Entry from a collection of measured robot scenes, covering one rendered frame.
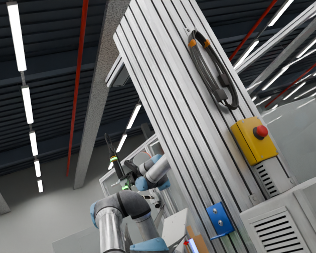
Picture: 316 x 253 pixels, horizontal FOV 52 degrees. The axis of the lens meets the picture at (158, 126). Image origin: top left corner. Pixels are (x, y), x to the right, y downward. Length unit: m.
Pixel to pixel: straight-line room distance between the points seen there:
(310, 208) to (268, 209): 0.11
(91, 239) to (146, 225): 5.97
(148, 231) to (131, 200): 0.16
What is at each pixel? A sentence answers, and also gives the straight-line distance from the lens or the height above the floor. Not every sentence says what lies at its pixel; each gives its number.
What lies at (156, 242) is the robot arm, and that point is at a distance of 1.11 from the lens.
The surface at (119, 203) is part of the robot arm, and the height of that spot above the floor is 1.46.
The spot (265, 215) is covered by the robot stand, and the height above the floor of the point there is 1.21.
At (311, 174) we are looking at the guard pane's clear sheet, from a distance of 2.12.
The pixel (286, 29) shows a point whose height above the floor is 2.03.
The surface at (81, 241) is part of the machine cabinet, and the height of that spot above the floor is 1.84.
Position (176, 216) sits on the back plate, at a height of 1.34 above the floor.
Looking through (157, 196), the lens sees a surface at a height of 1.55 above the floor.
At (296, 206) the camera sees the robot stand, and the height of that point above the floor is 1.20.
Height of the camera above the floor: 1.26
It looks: 17 degrees up
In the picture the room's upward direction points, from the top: 24 degrees counter-clockwise
